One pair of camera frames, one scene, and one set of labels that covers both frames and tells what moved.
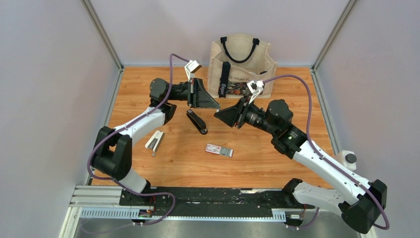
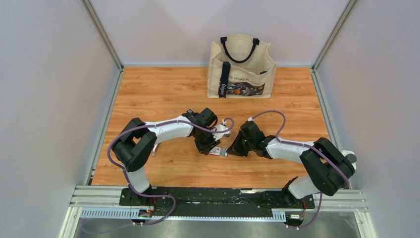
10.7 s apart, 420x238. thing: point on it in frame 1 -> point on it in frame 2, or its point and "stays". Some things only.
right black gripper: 230,115 -> 235,149
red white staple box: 219,150 stays
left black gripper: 197,96 -> 205,148
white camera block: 348,158 stays
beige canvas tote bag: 236,59 stays
